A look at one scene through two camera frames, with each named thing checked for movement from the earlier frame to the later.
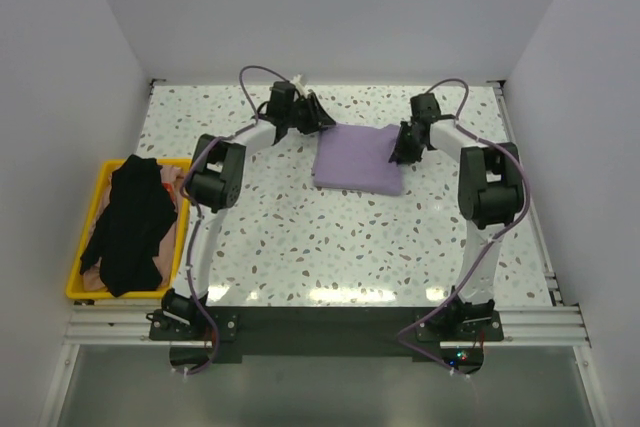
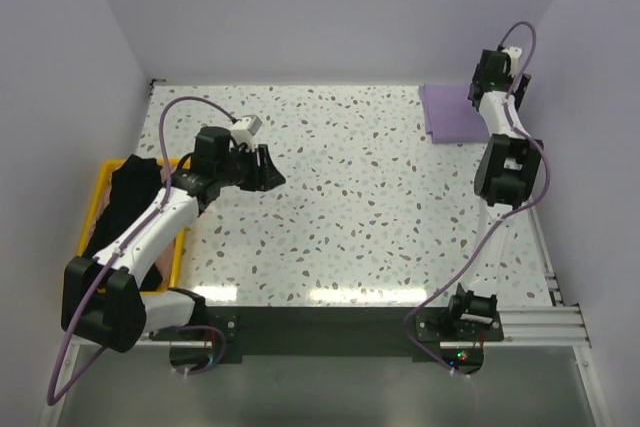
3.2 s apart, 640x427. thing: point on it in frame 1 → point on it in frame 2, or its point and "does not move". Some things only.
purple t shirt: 355,157 → 450,116
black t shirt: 122,246 does not move
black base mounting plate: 234,331 does not move
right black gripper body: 407,148 → 519,89
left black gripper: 318,119 → 270,176
